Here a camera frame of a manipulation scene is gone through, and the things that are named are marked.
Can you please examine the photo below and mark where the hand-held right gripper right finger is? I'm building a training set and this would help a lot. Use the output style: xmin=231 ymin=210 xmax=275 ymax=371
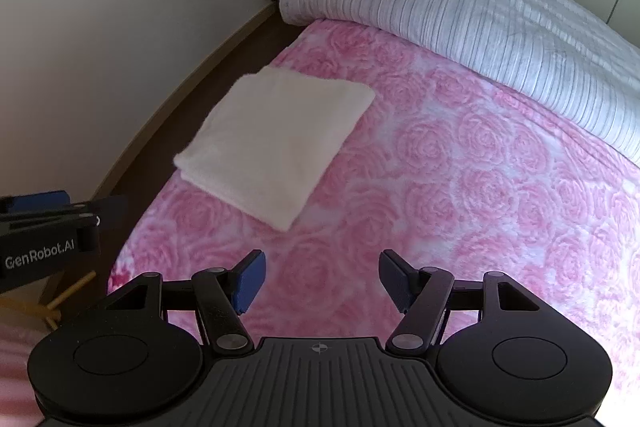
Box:
xmin=378 ymin=249 xmax=541 ymax=353

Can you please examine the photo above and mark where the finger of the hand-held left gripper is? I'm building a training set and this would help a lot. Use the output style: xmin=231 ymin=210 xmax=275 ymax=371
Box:
xmin=0 ymin=190 xmax=71 ymax=215
xmin=0 ymin=195 xmax=130 ymax=235

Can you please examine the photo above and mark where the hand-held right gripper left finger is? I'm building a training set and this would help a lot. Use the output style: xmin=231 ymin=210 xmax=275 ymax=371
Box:
xmin=107 ymin=249 xmax=267 ymax=354

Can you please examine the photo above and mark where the cream fluffy sweater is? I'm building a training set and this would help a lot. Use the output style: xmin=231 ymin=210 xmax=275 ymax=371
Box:
xmin=172 ymin=66 xmax=377 ymax=232

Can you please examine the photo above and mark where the yellow wooden stand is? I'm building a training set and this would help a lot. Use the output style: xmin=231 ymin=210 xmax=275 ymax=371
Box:
xmin=0 ymin=271 xmax=97 ymax=328

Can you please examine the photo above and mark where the pink rose blanket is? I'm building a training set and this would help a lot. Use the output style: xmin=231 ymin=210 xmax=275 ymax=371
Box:
xmin=107 ymin=18 xmax=640 ymax=427

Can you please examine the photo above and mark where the lilac striped quilt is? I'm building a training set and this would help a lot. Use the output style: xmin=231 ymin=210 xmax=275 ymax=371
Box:
xmin=279 ymin=0 xmax=640 ymax=168

